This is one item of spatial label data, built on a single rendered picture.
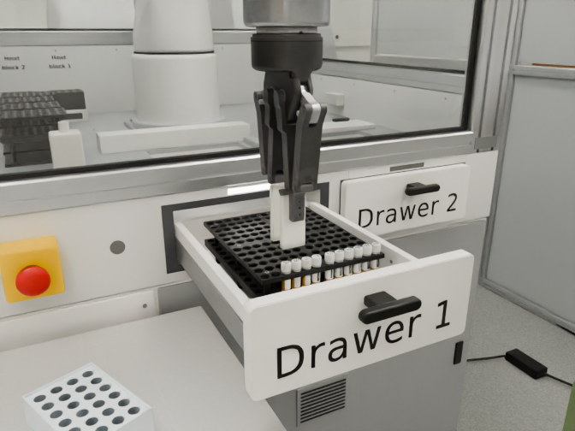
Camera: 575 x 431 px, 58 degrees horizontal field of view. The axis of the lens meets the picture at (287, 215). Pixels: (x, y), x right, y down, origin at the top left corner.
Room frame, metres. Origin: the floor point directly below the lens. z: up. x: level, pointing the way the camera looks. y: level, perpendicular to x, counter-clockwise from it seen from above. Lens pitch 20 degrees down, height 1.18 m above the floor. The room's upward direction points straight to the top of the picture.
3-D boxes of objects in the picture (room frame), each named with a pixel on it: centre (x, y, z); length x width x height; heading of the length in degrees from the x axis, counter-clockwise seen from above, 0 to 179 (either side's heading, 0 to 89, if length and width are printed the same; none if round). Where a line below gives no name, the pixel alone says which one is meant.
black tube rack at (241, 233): (0.68, 0.00, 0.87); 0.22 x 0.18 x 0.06; 27
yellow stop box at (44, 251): (0.63, 0.34, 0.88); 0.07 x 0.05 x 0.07; 117
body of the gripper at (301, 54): (0.57, 0.00, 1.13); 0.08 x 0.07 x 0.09; 27
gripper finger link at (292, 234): (0.56, -0.01, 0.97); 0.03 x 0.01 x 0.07; 117
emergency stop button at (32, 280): (0.60, 0.33, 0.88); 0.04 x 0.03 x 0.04; 117
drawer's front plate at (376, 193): (0.93, -0.23, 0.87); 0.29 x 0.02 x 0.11; 117
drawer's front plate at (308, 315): (0.50, -0.09, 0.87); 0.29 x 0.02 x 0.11; 117
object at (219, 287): (0.69, 0.00, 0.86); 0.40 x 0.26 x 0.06; 27
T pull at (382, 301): (0.48, -0.10, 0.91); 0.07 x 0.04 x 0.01; 117
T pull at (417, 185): (0.91, -0.24, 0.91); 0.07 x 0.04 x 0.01; 117
